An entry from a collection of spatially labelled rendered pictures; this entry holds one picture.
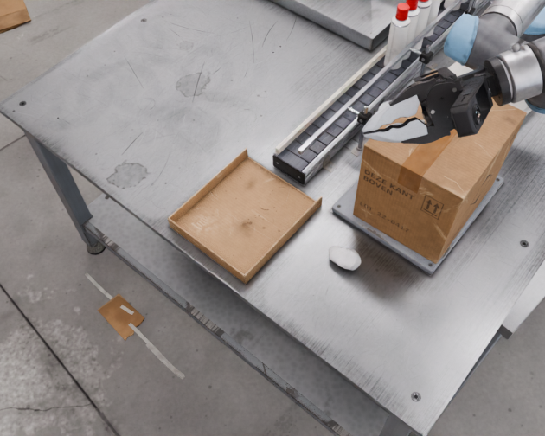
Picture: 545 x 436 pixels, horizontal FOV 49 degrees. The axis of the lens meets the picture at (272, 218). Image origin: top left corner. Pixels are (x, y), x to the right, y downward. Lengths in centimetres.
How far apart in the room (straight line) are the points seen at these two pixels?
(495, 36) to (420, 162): 36
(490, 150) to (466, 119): 54
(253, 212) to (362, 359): 47
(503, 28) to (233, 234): 80
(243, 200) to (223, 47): 61
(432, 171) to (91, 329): 154
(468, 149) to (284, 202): 49
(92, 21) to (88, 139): 188
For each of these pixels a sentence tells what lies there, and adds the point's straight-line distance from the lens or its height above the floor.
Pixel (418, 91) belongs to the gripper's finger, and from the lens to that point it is 89.
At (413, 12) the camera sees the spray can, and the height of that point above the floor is 105.
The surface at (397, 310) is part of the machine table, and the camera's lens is 143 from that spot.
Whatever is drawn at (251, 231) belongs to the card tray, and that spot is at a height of 83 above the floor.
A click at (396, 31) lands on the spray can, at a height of 102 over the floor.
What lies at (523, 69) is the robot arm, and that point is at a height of 152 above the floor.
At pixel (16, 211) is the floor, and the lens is 281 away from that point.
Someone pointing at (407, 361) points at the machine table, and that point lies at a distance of 138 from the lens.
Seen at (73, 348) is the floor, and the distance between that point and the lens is 239.
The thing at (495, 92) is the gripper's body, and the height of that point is 148.
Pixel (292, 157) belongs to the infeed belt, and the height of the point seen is 88.
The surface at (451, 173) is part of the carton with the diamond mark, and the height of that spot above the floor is 112.
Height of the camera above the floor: 210
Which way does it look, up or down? 56 degrees down
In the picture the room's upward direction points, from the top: 2 degrees counter-clockwise
